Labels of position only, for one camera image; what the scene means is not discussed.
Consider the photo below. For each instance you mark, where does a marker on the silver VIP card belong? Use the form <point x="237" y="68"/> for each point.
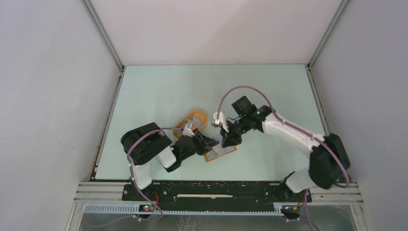
<point x="217" y="151"/>

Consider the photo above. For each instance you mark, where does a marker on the orange leather card holder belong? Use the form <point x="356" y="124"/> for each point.
<point x="227" y="150"/>

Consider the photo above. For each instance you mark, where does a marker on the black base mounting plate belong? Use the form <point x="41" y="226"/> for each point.
<point x="216" y="195"/>

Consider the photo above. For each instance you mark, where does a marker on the white slotted cable duct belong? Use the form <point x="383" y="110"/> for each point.
<point x="136" y="209"/>

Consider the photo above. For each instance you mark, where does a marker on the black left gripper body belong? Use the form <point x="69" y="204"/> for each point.
<point x="196" y="146"/>

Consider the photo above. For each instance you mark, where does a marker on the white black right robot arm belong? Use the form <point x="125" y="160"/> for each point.
<point x="328" y="160"/>

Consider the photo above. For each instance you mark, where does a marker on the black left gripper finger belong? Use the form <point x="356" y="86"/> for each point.
<point x="202" y="150"/>
<point x="202" y="140"/>

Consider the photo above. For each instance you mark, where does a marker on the beige oval plastic tray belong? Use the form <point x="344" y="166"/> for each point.
<point x="201" y="114"/>

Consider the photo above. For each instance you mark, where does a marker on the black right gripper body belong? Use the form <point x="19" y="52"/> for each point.
<point x="237" y="128"/>

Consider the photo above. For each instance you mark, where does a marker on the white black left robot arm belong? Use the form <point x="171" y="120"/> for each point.
<point x="149" y="142"/>

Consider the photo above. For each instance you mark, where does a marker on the gold card with black stripe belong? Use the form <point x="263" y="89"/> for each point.
<point x="196" y="121"/>

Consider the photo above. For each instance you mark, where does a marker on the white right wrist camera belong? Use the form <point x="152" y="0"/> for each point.
<point x="219" y="120"/>

